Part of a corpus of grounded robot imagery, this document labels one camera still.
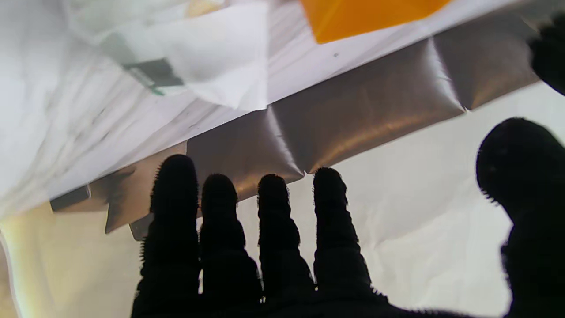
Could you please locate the white tissue pack green label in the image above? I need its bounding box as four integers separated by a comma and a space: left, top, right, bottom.
62, 0, 270, 112

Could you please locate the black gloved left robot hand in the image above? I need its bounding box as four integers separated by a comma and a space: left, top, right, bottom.
529, 13, 565, 96

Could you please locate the brown leather sofa back cushion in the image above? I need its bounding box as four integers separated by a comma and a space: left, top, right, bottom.
433, 9, 548, 111
271, 39, 466, 174

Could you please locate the orange tissue box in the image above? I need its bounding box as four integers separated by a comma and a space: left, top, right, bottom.
300, 0, 452, 45

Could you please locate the brown leather sofa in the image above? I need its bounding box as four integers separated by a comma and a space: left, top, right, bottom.
49, 0, 565, 241

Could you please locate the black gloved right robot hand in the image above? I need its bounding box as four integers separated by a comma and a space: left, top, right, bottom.
132, 117, 565, 318

